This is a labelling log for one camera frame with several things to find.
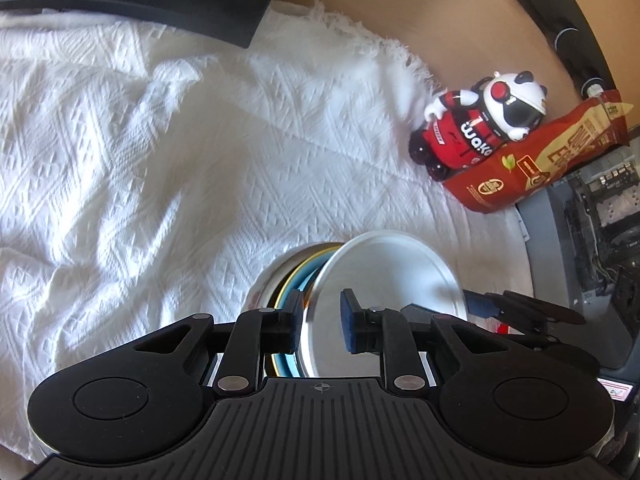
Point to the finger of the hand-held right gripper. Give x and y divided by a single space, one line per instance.
525 310

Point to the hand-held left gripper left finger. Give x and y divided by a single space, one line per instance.
295 320

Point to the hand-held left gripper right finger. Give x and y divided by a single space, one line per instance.
348 322

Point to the stack of coloured plates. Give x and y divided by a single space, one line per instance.
282 285

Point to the blue bowl with white inside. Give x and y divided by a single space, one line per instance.
300 280

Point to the stainless steel dish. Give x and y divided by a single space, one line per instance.
390 270

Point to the grey computer case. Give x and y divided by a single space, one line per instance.
565 240

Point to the red snack bag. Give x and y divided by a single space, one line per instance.
545 160

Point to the red panda toy figure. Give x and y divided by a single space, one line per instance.
465 120

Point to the white textured blanket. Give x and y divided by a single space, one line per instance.
150 160

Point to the black curved device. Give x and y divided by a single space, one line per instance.
565 25

